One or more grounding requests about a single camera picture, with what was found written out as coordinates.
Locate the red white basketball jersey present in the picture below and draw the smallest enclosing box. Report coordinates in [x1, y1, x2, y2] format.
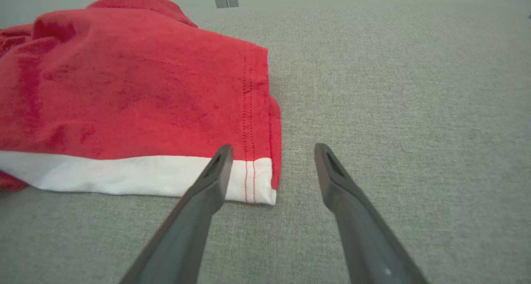
[0, 0, 282, 206]

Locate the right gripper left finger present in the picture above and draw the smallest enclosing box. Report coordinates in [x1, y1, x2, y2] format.
[118, 144, 234, 284]

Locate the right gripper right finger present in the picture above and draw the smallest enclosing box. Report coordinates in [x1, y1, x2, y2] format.
[314, 143, 430, 284]

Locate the grey fabric sofa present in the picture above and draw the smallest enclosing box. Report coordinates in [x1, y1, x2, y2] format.
[0, 2, 531, 284]

